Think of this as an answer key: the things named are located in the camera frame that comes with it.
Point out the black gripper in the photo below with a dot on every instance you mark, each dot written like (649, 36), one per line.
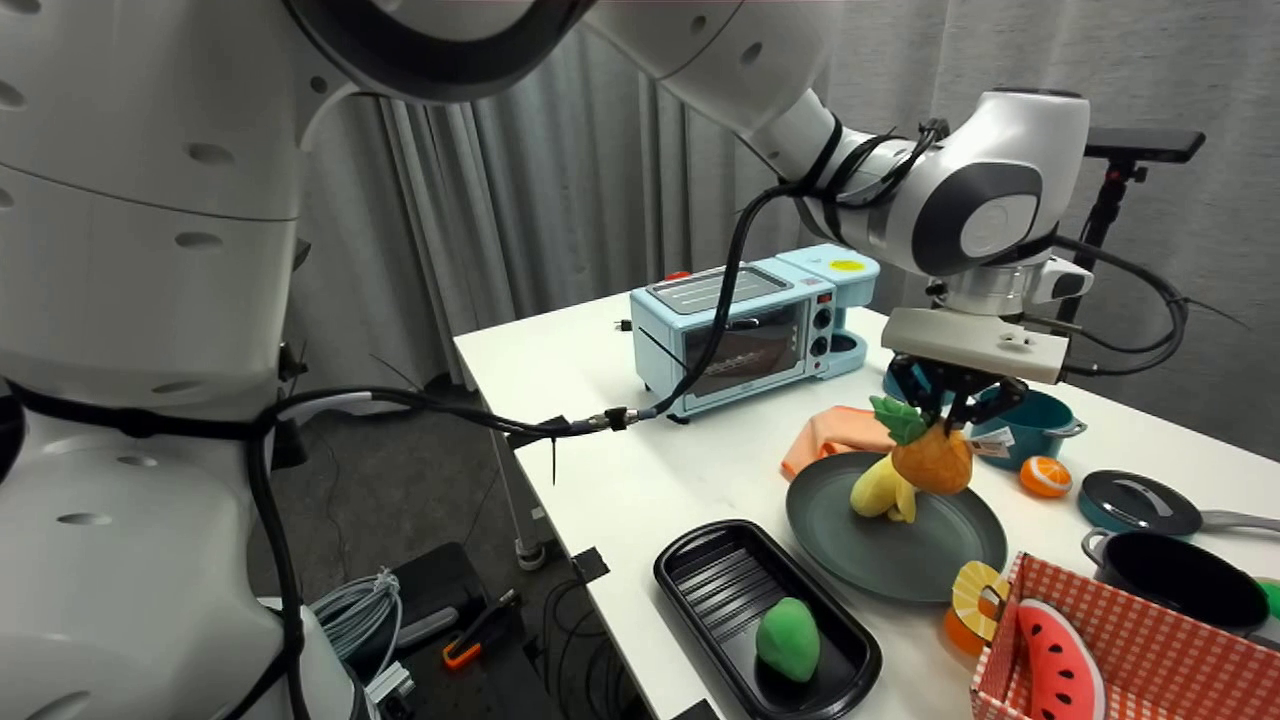
(961, 381)

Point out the stuffed pineapple toy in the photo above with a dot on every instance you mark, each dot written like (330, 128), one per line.
(933, 462)

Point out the green stuffed fruit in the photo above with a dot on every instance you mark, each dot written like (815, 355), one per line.
(786, 643)

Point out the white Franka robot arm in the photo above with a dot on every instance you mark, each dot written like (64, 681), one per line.
(132, 135)

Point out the dark grey round plate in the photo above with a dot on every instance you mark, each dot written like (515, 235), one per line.
(853, 563)

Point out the orange yellow stuffed slice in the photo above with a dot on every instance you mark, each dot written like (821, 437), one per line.
(973, 601)

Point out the stuffed watermelon slice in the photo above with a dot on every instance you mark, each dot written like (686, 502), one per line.
(1062, 664)

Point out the black ribbed tray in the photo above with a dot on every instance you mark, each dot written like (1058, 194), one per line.
(704, 584)

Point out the teal toy pot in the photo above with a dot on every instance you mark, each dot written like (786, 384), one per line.
(1043, 427)

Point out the small orange toy fruit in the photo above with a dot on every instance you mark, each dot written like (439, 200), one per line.
(1045, 478)

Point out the pink toy food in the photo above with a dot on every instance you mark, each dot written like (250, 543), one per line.
(834, 434)

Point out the black pan with lid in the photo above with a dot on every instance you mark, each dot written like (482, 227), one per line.
(1133, 504)

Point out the light blue toaster oven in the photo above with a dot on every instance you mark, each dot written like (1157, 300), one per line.
(732, 355)

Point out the black tripod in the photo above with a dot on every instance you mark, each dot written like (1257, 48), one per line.
(1115, 213)

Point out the black toy pot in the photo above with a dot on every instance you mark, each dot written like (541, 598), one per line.
(1182, 582)

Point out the black tape strip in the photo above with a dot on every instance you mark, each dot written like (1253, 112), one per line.
(593, 563)

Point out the grey curtain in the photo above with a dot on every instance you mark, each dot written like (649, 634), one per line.
(602, 163)

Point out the black camera bar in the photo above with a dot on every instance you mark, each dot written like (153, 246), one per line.
(1144, 145)

